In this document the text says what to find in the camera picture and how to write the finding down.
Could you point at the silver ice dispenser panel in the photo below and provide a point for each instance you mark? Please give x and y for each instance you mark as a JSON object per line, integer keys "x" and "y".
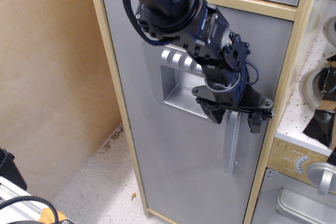
{"x": 173, "y": 74}

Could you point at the wooden fridge cabinet frame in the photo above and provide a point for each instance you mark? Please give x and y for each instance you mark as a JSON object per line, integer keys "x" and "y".
{"x": 274, "y": 32}

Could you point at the orange tape piece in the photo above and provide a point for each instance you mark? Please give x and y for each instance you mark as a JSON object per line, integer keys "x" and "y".
{"x": 47, "y": 216}

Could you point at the silver oven knob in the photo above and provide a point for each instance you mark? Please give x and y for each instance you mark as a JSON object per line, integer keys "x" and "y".
{"x": 322, "y": 175}

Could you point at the silver fridge door handle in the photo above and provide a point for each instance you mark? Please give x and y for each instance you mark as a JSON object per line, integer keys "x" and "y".
{"x": 231, "y": 142}

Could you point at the white speckled stove top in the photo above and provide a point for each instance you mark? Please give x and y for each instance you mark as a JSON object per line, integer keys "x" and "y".
{"x": 312, "y": 58}

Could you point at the torn black burner piece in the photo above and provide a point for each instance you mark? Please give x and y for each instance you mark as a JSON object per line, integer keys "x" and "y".
{"x": 324, "y": 108}

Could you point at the grey oven door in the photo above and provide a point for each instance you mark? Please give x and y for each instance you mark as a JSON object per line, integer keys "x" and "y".
{"x": 283, "y": 199}

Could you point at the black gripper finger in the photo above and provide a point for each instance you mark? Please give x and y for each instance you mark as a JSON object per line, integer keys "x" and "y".
{"x": 213, "y": 111}
{"x": 256, "y": 118}

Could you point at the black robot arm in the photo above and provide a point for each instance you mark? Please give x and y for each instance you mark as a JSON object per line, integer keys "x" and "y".
{"x": 203, "y": 32}

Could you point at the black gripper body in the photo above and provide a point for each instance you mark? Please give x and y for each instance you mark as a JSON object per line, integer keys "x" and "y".
{"x": 240, "y": 98}

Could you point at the grey fridge door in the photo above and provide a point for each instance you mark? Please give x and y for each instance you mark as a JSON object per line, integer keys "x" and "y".
{"x": 180, "y": 155}

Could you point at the aluminium rail base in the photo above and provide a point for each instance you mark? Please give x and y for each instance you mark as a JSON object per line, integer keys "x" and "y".
{"x": 18, "y": 206}

